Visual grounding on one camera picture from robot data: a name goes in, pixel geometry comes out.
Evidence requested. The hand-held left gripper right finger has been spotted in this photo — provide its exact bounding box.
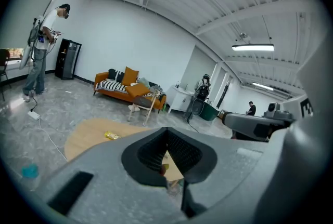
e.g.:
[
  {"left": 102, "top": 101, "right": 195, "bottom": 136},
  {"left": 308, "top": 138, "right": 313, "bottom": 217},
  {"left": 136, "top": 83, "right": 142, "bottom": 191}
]
[{"left": 165, "top": 127, "right": 277, "bottom": 224}]

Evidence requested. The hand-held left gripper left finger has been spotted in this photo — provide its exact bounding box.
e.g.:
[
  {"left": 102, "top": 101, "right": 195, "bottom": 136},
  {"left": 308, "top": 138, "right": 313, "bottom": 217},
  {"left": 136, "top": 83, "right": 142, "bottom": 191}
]
[{"left": 36, "top": 127, "right": 184, "bottom": 224}]

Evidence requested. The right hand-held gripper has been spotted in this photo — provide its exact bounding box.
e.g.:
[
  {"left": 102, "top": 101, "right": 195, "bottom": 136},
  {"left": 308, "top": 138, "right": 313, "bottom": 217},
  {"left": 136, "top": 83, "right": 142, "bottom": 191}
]
[{"left": 221, "top": 97, "right": 315, "bottom": 142}]

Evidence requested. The yellow snack wrapper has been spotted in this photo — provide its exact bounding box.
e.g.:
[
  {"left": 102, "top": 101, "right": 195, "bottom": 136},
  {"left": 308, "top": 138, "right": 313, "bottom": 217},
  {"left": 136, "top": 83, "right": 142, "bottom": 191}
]
[{"left": 104, "top": 130, "right": 121, "bottom": 140}]

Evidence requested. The oval wooden table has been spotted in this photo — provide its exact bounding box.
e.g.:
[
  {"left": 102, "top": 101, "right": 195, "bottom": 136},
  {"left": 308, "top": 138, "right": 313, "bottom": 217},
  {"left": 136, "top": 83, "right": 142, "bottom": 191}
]
[{"left": 63, "top": 117, "right": 185, "bottom": 182}]

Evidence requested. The ceiling strip light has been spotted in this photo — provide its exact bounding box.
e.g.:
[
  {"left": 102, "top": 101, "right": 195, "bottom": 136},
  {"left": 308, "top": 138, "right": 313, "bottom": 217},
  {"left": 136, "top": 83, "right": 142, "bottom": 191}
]
[
  {"left": 231, "top": 43, "right": 275, "bottom": 52},
  {"left": 251, "top": 82, "right": 275, "bottom": 91}
]

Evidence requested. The grey oval backpack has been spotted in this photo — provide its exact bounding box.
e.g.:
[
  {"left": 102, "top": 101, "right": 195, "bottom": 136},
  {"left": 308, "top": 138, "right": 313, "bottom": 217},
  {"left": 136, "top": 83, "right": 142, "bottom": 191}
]
[
  {"left": 19, "top": 43, "right": 34, "bottom": 71},
  {"left": 191, "top": 98, "right": 207, "bottom": 116}
]

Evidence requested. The white cabinet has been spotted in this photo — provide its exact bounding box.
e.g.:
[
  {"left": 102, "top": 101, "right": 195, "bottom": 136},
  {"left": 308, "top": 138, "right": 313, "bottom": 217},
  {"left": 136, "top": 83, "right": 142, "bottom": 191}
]
[{"left": 168, "top": 84, "right": 196, "bottom": 114}]

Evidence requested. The small teal cloth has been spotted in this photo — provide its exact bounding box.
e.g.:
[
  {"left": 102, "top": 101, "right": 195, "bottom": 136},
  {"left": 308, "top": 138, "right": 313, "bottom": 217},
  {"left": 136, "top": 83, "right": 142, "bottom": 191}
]
[{"left": 20, "top": 163, "right": 40, "bottom": 179}]

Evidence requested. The white ceiling sensor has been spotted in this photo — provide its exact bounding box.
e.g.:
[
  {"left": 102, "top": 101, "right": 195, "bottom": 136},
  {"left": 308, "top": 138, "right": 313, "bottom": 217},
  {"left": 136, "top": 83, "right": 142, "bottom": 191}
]
[{"left": 235, "top": 32, "right": 252, "bottom": 43}]

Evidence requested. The black white patterned throw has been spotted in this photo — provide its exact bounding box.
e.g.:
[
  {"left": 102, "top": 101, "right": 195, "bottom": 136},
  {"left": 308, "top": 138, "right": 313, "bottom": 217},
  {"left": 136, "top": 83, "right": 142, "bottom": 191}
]
[{"left": 149, "top": 84, "right": 167, "bottom": 101}]

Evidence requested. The orange sofa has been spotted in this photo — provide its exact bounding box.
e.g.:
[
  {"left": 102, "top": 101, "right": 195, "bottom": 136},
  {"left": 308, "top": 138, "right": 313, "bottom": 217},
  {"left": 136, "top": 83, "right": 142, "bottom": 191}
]
[{"left": 93, "top": 68, "right": 168, "bottom": 112}]

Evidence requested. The orange cushion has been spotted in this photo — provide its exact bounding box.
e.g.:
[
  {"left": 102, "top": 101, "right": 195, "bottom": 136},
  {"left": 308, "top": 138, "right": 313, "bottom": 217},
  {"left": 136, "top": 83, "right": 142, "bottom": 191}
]
[
  {"left": 125, "top": 82, "right": 151, "bottom": 98},
  {"left": 121, "top": 66, "right": 139, "bottom": 86}
]

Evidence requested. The black white striped blanket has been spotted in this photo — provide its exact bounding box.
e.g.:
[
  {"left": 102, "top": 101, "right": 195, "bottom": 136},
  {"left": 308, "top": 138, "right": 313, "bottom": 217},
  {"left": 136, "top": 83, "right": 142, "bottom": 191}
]
[{"left": 95, "top": 79, "right": 129, "bottom": 93}]

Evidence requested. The mint green cloth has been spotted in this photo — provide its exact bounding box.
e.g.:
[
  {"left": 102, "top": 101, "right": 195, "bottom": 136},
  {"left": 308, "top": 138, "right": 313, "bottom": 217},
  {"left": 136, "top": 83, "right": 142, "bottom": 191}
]
[{"left": 137, "top": 76, "right": 151, "bottom": 89}]

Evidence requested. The person's grey shirt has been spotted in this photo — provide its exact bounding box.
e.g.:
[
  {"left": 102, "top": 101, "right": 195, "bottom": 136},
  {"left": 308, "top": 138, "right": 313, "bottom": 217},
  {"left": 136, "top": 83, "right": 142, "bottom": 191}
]
[{"left": 283, "top": 0, "right": 333, "bottom": 192}]

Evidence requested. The black white striped pillow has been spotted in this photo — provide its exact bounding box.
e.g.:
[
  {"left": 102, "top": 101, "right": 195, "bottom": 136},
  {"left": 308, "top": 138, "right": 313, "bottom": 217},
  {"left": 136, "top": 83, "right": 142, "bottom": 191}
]
[{"left": 107, "top": 69, "right": 125, "bottom": 83}]

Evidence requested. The dark chair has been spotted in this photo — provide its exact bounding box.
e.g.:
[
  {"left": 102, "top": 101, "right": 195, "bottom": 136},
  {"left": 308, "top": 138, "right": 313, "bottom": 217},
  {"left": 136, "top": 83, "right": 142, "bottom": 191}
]
[{"left": 0, "top": 48, "right": 13, "bottom": 101}]

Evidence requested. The black floor cable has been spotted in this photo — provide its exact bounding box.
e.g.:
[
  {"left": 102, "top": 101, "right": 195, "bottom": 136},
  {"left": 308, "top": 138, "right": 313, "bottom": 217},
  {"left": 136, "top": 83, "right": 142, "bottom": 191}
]
[{"left": 186, "top": 117, "right": 200, "bottom": 133}]

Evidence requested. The thin white adapter cable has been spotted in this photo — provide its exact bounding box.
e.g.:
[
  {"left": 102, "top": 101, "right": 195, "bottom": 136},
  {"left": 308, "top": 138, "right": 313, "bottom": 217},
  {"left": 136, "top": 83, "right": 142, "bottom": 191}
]
[{"left": 38, "top": 118, "right": 69, "bottom": 162}]

